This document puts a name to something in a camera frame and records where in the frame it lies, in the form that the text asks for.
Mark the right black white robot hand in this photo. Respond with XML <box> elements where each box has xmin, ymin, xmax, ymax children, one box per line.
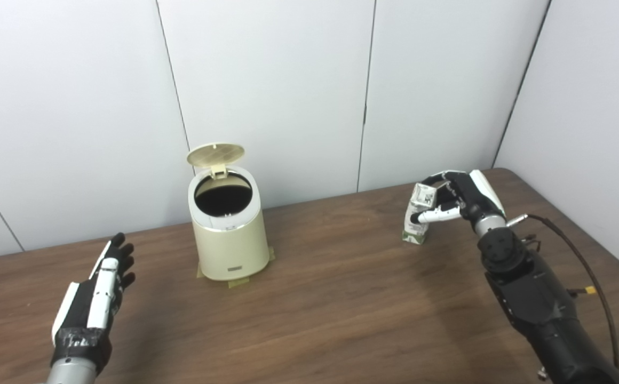
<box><xmin>410</xmin><ymin>170</ymin><xmax>506</xmax><ymax>225</ymax></box>

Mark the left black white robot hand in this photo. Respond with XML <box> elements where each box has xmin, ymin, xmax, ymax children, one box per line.
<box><xmin>51</xmin><ymin>233</ymin><xmax>136</xmax><ymax>374</ymax></box>

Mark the white green milk carton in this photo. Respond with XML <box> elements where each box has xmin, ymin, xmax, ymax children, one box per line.
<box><xmin>402</xmin><ymin>183</ymin><xmax>438</xmax><ymax>245</ymax></box>

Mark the cream-colored round bin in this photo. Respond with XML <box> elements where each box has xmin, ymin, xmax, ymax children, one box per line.
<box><xmin>188</xmin><ymin>165</ymin><xmax>270</xmax><ymax>281</ymax></box>

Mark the cream round bin lid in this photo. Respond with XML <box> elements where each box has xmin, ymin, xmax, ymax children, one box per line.
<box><xmin>187</xmin><ymin>142</ymin><xmax>245</xmax><ymax>179</ymax></box>

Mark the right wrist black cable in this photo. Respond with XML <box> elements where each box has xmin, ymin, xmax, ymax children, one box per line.
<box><xmin>507</xmin><ymin>213</ymin><xmax>619</xmax><ymax>369</ymax></box>

